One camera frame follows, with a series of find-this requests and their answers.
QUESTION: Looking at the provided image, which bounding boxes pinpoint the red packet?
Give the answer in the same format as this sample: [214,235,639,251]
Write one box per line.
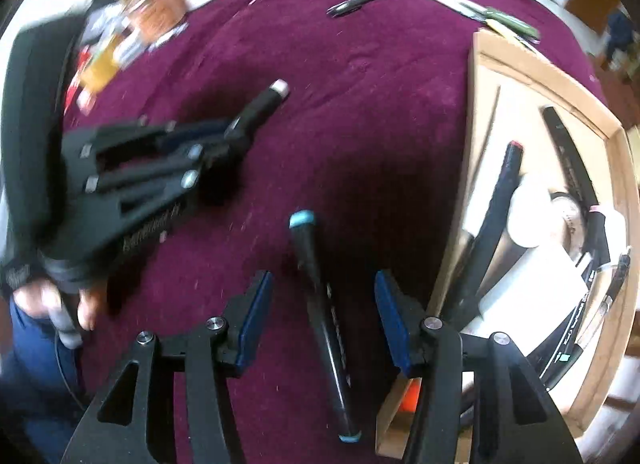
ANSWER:
[65,44,97,114]

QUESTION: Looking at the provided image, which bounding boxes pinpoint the person's left hand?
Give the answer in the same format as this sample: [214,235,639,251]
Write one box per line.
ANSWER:
[10,279,108,350]

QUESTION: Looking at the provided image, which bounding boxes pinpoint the black marker blue caps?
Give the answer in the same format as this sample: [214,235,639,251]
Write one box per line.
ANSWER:
[289,210,362,445]

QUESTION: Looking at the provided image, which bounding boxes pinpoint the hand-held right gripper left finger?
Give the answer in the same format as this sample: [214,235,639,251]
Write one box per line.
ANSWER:
[61,269,275,464]

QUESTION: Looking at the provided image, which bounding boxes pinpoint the cardboard box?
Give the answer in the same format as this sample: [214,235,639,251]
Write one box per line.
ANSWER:
[375,28,640,460]

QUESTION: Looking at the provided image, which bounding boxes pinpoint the white rectangular box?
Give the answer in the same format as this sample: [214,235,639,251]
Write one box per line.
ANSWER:
[477,244,590,335]

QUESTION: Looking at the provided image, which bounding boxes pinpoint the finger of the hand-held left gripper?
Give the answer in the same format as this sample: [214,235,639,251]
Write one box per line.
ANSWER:
[62,115,252,165]
[81,140,249,205]

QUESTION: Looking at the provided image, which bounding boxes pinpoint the orange jar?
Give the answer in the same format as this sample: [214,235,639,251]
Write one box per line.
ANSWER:
[122,0,188,47]

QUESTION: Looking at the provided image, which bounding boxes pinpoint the person's blue clothing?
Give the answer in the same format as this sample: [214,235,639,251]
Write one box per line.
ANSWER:
[0,301,88,464]

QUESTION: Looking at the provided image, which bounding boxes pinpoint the white barcode box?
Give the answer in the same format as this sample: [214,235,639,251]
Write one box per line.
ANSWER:
[112,28,146,67]

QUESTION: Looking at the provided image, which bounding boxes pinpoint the green pen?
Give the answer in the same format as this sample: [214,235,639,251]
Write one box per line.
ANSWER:
[480,6,542,42]

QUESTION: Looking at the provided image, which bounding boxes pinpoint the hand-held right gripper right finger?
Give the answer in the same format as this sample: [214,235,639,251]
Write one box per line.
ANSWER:
[374,269,585,464]

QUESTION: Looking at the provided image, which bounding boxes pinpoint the yellow tape roll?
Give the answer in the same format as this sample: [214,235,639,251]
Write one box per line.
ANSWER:
[80,31,126,94]

